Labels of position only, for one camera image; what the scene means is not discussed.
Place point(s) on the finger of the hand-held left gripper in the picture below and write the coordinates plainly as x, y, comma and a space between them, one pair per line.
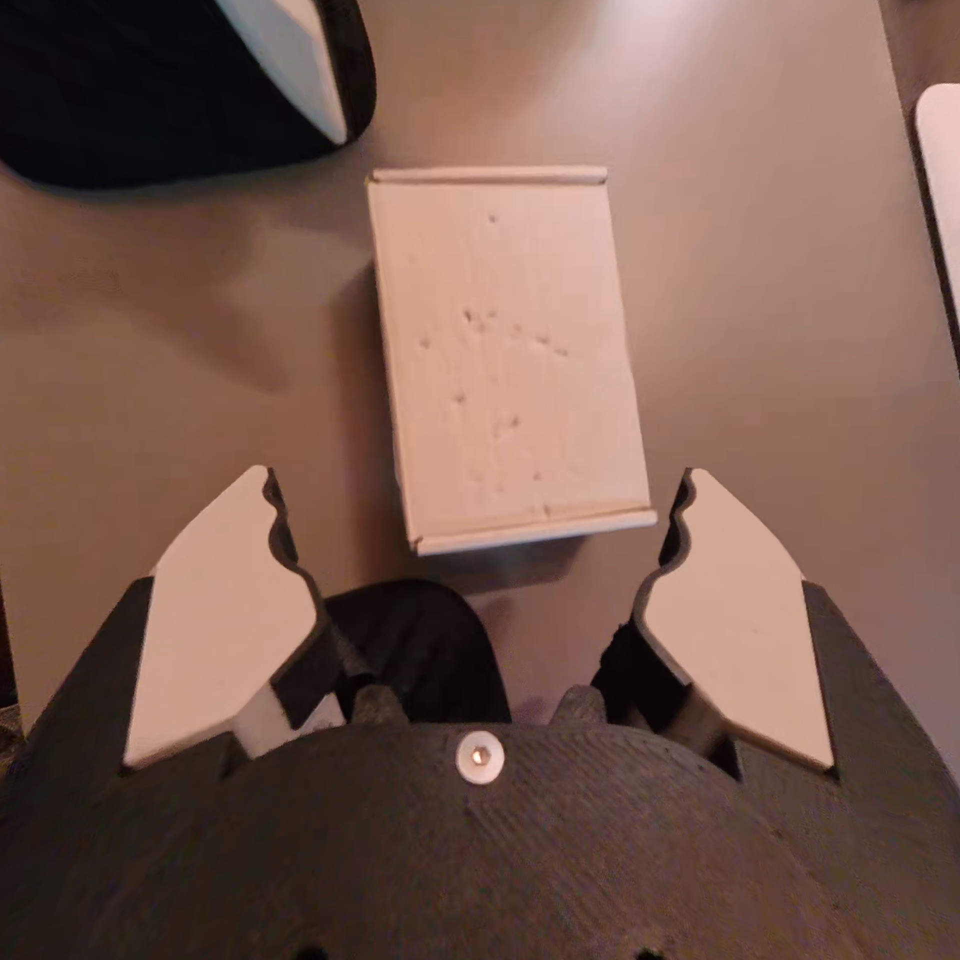
292, 60

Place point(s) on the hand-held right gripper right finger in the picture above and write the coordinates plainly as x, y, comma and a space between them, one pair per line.
742, 615

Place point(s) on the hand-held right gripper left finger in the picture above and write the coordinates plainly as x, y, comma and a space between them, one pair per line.
217, 600

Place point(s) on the white cardboard box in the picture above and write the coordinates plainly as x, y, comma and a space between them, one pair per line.
510, 352

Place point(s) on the brown desk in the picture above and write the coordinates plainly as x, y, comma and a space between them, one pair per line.
750, 225

